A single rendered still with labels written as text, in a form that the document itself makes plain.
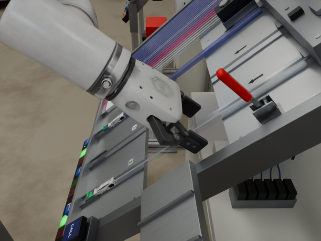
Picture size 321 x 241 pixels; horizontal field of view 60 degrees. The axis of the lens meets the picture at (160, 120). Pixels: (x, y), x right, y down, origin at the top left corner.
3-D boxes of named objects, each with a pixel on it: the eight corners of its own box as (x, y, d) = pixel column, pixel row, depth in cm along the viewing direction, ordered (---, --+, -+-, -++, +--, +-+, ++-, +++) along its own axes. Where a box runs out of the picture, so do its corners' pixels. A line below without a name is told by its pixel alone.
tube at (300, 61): (91, 200, 60) (87, 198, 60) (92, 195, 61) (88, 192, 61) (322, 55, 39) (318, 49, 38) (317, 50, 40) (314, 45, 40)
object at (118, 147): (84, 242, 57) (71, 236, 55) (119, 77, 108) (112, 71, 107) (151, 205, 49) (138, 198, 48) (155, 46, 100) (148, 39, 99)
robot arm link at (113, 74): (112, 60, 35) (132, 74, 36) (120, 33, 42) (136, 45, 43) (80, 104, 39) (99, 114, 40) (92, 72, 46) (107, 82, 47)
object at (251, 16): (106, 132, 77) (101, 129, 76) (106, 129, 78) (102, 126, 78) (272, 5, 56) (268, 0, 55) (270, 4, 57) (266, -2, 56)
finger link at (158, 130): (148, 130, 37) (179, 147, 39) (147, 95, 43) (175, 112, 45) (143, 136, 37) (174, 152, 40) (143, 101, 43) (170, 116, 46)
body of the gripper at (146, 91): (123, 74, 35) (189, 116, 40) (130, 41, 43) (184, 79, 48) (94, 111, 39) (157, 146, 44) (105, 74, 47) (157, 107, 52)
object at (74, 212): (90, 248, 59) (61, 235, 55) (121, 83, 110) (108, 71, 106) (93, 246, 58) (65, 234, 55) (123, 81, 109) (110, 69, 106)
